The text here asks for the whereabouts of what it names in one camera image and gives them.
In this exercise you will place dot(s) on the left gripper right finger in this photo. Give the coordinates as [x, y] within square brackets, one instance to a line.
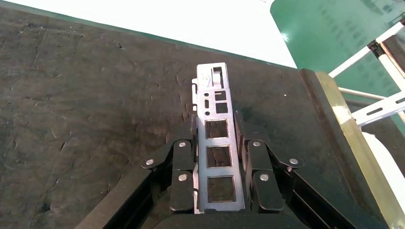
[265, 192]

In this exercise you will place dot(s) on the grey metal plate square holes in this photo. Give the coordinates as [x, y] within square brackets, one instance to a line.
[201, 136]

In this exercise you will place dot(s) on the white tube frame cart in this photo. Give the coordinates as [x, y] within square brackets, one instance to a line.
[351, 62]

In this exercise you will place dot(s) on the white slotted metal shelf rack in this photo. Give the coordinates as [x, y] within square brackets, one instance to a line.
[388, 109]

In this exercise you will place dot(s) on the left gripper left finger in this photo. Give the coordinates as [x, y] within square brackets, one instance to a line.
[182, 189]

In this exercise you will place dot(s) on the black container tray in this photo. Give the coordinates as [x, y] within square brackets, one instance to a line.
[79, 94]

